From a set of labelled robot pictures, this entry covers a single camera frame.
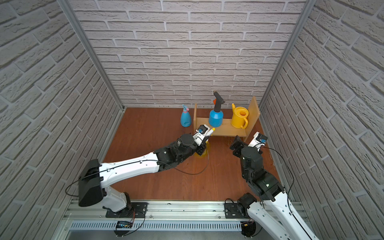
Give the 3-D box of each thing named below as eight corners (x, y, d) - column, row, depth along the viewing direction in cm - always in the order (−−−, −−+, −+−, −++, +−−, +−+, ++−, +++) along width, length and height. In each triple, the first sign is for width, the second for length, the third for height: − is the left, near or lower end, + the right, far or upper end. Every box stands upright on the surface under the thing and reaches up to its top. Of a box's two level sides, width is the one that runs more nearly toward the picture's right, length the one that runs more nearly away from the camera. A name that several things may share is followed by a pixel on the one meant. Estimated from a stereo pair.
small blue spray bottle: (185, 129, 106) (183, 115, 95) (178, 121, 111) (176, 107, 99) (192, 125, 109) (191, 111, 97) (185, 117, 113) (184, 103, 102)
